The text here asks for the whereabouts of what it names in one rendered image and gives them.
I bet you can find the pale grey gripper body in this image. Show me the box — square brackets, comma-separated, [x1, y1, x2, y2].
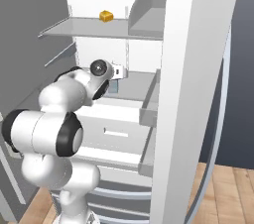
[108, 79, 119, 94]

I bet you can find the white fridge drawer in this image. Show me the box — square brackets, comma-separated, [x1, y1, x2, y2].
[74, 96, 154, 167]

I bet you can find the narrow grey fridge shelf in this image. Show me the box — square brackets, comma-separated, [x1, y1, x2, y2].
[44, 41, 77, 68]

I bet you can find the large grey fridge shelf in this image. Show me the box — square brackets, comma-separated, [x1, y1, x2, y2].
[37, 16, 165, 42]

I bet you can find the dark grey fridge door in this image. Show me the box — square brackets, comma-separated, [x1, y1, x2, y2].
[0, 0, 77, 224]

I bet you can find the yellow cheese block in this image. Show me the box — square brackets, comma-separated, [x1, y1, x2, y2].
[98, 9, 115, 24]

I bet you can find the curved grey door bin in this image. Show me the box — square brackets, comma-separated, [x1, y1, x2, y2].
[127, 0, 169, 38]

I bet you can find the grey freezer drawer front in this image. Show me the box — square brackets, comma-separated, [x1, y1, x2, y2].
[49, 165, 154, 224]

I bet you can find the grey curved door handle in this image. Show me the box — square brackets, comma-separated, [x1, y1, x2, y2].
[184, 25, 233, 224]

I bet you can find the grey freezer drawer handle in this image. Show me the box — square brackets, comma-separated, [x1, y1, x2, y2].
[86, 186, 153, 201]
[86, 202, 152, 218]

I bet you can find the grey straight door handle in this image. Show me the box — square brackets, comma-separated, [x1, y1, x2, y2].
[0, 147, 28, 206]

